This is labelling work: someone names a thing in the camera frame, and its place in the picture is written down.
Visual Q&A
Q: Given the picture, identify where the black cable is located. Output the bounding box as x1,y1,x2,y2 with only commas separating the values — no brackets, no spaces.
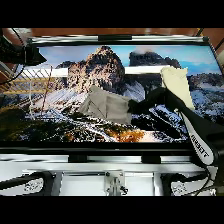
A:
194,165,216,196

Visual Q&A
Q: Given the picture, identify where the cream garment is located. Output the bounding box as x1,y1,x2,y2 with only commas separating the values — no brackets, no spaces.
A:
159,66,196,111

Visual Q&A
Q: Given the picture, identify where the grey T-shirt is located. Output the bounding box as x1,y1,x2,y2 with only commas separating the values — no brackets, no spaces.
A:
77,85,133,125

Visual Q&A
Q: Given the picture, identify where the silver frame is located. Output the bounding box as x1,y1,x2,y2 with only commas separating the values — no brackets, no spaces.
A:
0,153,224,197

